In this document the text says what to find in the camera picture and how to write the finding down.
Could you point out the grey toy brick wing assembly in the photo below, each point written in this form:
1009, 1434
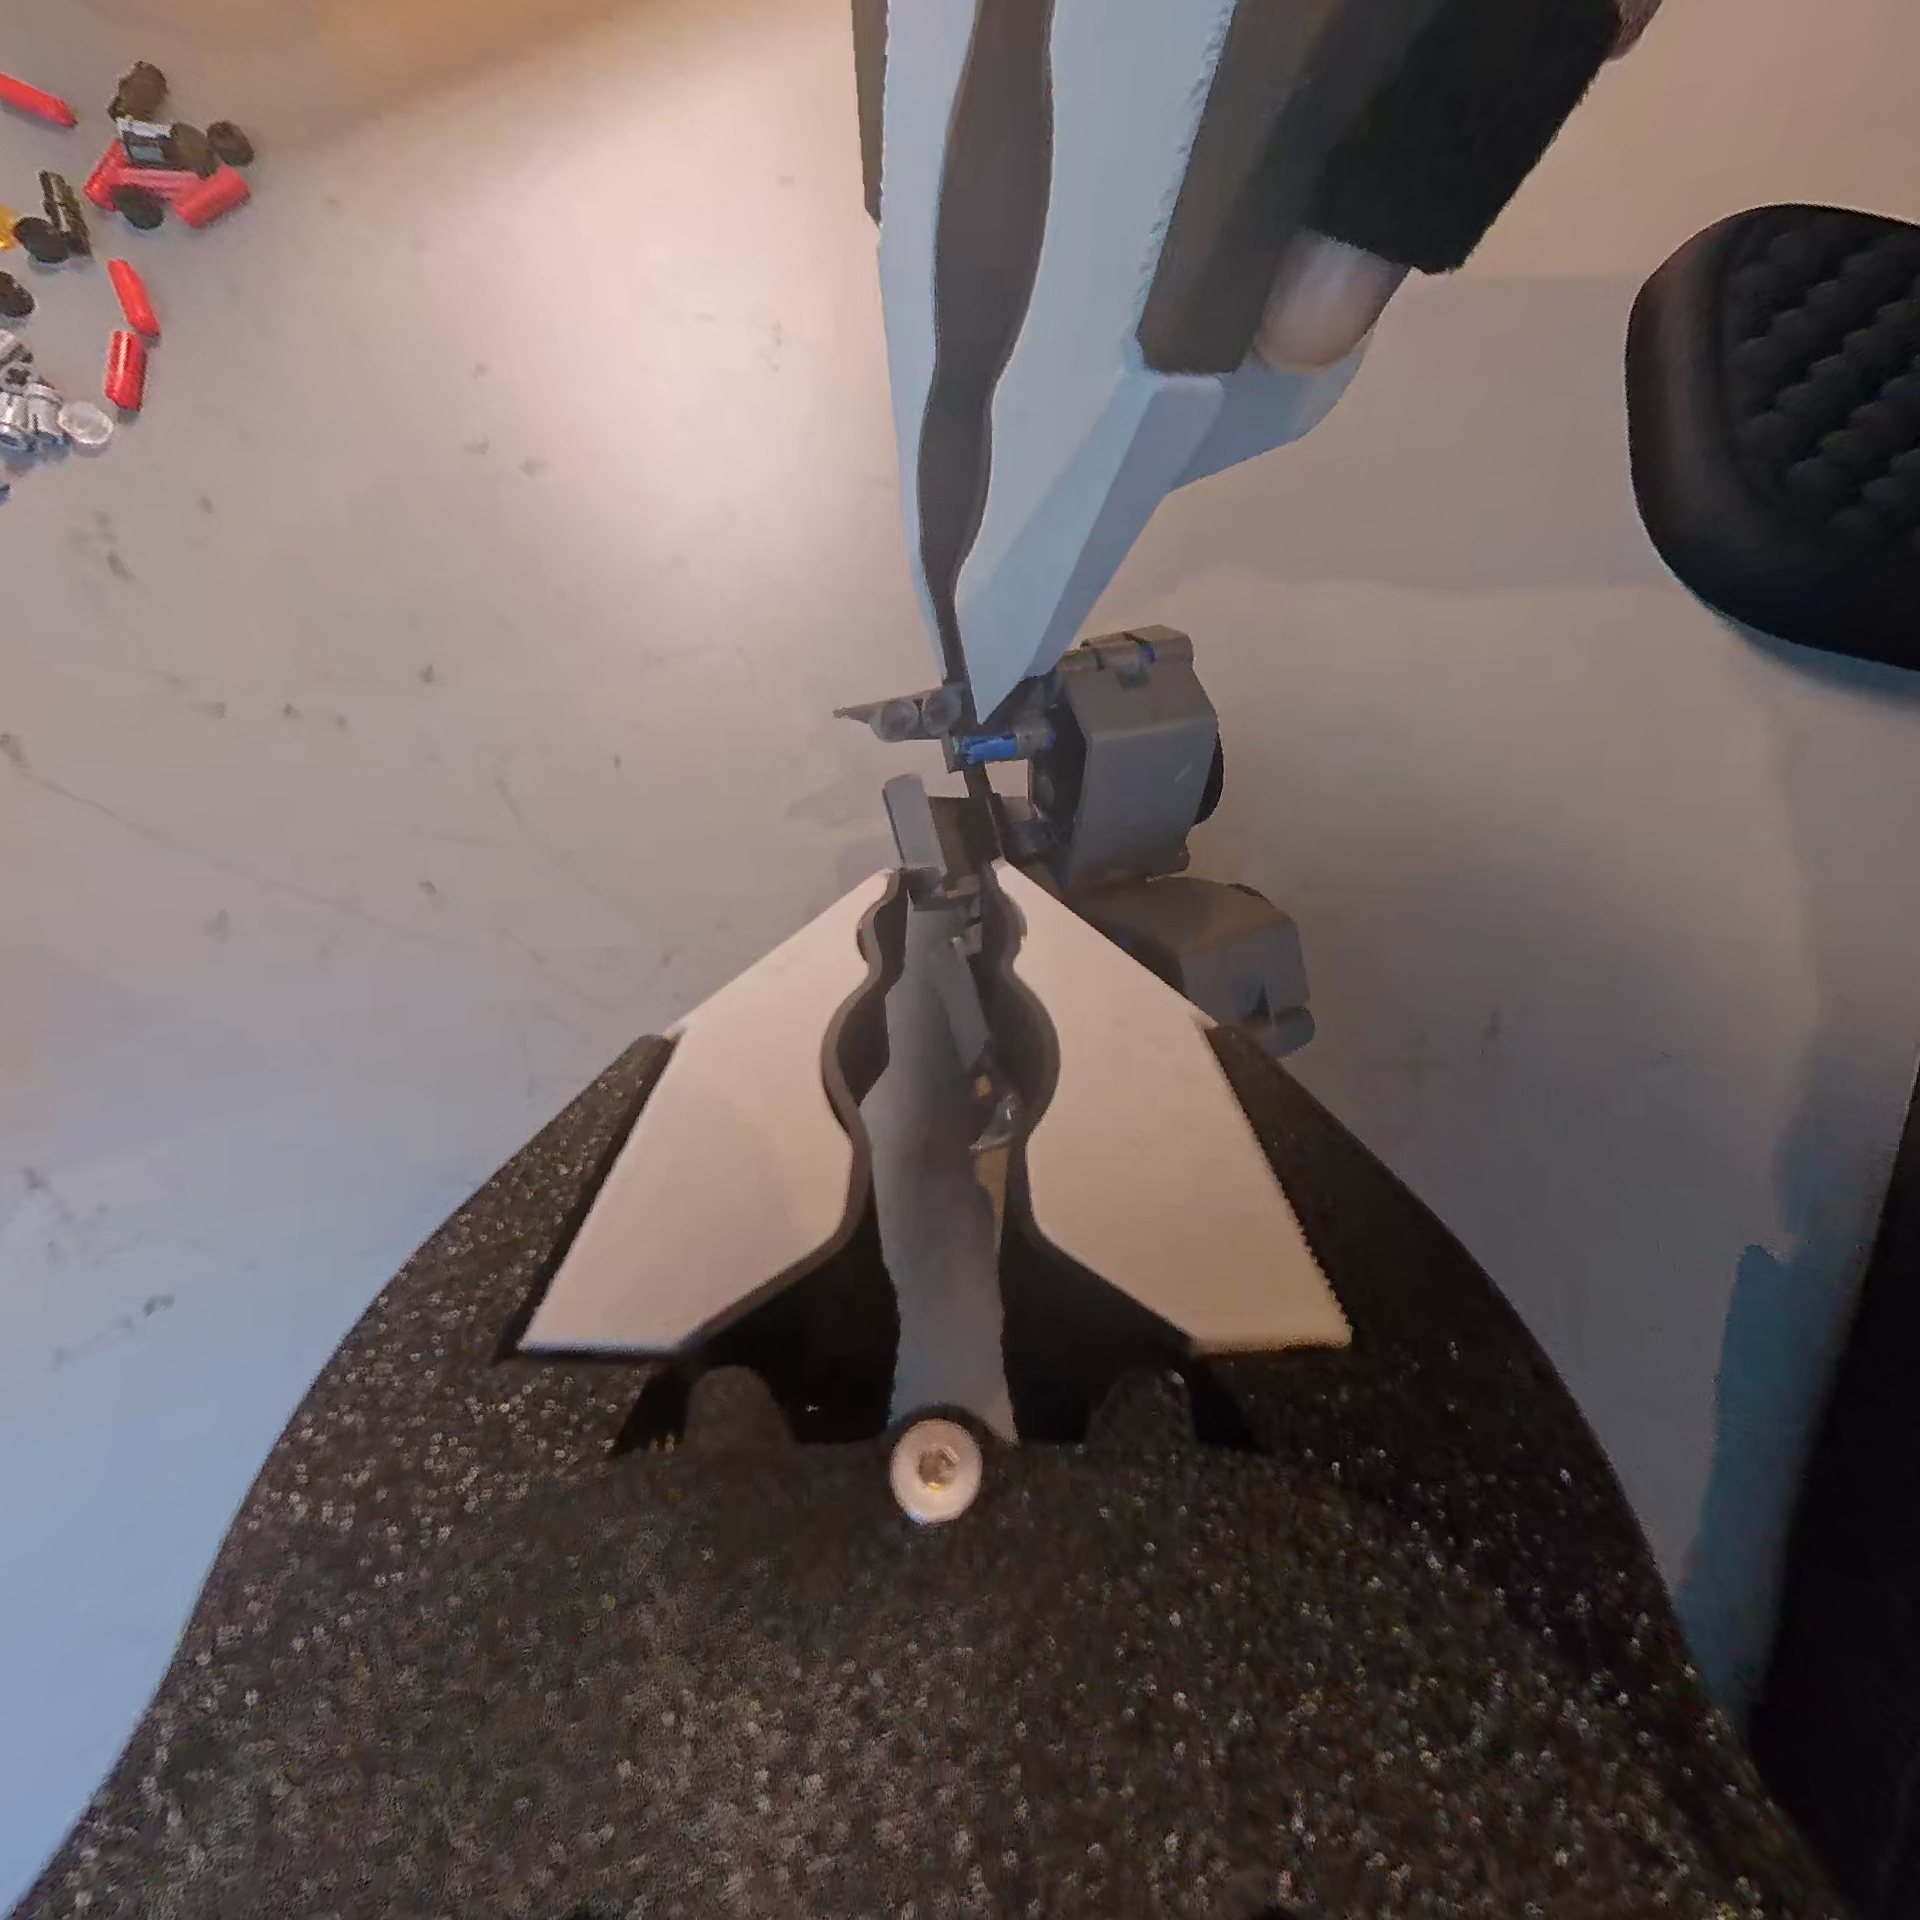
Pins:
1231, 948

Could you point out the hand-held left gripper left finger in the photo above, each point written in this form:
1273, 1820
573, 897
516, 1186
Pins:
720, 1184

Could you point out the pile of small brick parts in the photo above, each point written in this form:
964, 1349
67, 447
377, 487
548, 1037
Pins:
202, 189

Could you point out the person's black printed clothing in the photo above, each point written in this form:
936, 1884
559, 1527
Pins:
1864, 1500

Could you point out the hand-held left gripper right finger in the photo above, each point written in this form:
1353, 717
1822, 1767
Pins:
1154, 1184

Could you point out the grey toy brick engine assembly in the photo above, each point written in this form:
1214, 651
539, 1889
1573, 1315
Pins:
1140, 751

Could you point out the grey desk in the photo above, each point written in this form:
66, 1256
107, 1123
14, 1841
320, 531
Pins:
526, 600

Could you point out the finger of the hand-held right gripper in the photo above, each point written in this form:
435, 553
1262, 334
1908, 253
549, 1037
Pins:
1079, 451
911, 222

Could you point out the person's right hand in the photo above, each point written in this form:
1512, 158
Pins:
1330, 310

